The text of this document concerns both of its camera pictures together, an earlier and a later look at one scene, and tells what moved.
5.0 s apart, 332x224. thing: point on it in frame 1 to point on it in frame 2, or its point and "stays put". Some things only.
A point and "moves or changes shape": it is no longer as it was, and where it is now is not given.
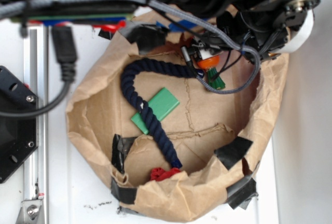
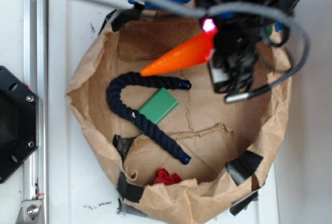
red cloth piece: x=158 y=173 to x=163 y=176
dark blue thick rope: x=154 y=124 to x=132 y=79
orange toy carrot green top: x=208 y=65 moves or changes shape
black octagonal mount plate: x=19 y=137 stays put
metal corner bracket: x=31 y=212 stays put
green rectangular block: x=162 y=103 stays put
